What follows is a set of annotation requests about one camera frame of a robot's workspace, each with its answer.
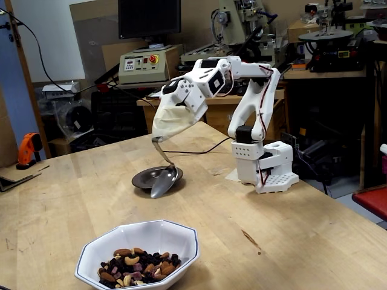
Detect beige control box red button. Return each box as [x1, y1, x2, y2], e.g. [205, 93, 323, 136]
[118, 44, 179, 85]

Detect black storage crate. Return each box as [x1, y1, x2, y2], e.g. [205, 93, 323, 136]
[90, 89, 149, 137]

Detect black spool in bag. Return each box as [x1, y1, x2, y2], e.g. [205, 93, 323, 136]
[65, 105, 93, 134]

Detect wooden workbench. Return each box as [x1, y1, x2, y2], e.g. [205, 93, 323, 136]
[136, 84, 288, 143]

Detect nuts and dried fruit mix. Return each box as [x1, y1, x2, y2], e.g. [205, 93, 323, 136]
[97, 247, 182, 289]

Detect black monitor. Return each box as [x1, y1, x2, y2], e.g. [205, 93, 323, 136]
[117, 0, 182, 40]

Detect beige masking tape piece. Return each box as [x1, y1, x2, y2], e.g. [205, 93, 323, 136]
[225, 169, 242, 184]

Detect flat cardboard pieces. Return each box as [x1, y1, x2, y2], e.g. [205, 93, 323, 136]
[0, 164, 51, 193]

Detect hanging black cable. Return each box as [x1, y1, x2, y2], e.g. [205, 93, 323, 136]
[0, 8, 99, 93]

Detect brown plate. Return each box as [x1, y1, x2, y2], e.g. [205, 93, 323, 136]
[131, 166, 184, 193]

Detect metal spoon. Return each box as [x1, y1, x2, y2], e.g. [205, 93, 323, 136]
[150, 136, 178, 199]

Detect white plastic box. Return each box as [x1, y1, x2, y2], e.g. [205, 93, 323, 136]
[41, 81, 81, 100]

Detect beige masking tape wrap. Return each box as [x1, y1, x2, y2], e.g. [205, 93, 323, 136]
[151, 99, 197, 143]

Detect orange black hand tool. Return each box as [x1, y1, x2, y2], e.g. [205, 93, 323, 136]
[15, 132, 44, 170]

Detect black scroll saw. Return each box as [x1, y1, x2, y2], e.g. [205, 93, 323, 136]
[298, 0, 366, 73]

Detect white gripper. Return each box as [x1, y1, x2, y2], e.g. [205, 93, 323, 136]
[151, 77, 210, 141]

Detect white bowl blue rim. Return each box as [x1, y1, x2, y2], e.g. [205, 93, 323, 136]
[74, 219, 200, 290]

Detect blue door wooden frame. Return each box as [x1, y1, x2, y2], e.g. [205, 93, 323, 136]
[0, 0, 52, 167]

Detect beige milling machine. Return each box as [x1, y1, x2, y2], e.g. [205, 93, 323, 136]
[180, 0, 293, 76]

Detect cardboard box on shelf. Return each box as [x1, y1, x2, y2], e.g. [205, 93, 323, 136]
[287, 19, 321, 43]

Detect red chair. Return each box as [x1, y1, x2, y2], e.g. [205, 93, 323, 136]
[352, 184, 387, 226]

